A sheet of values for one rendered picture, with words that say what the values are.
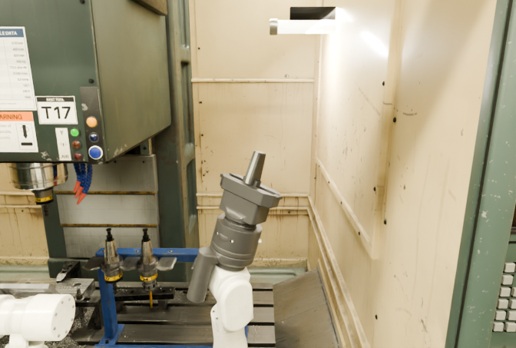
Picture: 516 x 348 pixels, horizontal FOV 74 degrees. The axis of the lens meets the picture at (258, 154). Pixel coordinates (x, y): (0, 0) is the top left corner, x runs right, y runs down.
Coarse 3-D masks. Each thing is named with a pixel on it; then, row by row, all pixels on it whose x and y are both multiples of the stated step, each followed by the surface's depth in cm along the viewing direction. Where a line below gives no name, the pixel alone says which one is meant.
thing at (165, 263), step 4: (160, 260) 107; (164, 260) 107; (168, 260) 107; (172, 260) 107; (176, 260) 108; (160, 264) 105; (164, 264) 105; (168, 264) 105; (172, 264) 105; (156, 268) 103; (160, 268) 103; (164, 268) 103; (168, 268) 103; (172, 268) 104
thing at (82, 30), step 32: (0, 0) 82; (32, 0) 82; (64, 0) 82; (96, 0) 84; (128, 0) 104; (160, 0) 127; (32, 32) 84; (64, 32) 83; (96, 32) 84; (128, 32) 104; (160, 32) 137; (32, 64) 85; (64, 64) 85; (96, 64) 85; (128, 64) 104; (160, 64) 137; (128, 96) 104; (160, 96) 137; (128, 128) 104; (160, 128) 137; (0, 160) 91; (32, 160) 91
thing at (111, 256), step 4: (112, 240) 104; (108, 244) 103; (112, 244) 104; (104, 248) 104; (108, 248) 103; (112, 248) 104; (116, 248) 105; (104, 252) 104; (108, 252) 103; (112, 252) 104; (116, 252) 105; (104, 256) 104; (108, 256) 103; (112, 256) 104; (116, 256) 105; (104, 260) 104; (108, 260) 104; (112, 260) 104; (116, 260) 105
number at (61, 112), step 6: (54, 108) 88; (60, 108) 88; (66, 108) 88; (72, 108) 88; (54, 114) 88; (60, 114) 88; (66, 114) 88; (72, 114) 88; (54, 120) 88; (60, 120) 88; (66, 120) 88; (72, 120) 88
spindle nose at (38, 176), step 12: (12, 168) 106; (24, 168) 105; (36, 168) 106; (48, 168) 108; (60, 168) 111; (12, 180) 107; (24, 180) 106; (36, 180) 106; (48, 180) 108; (60, 180) 112
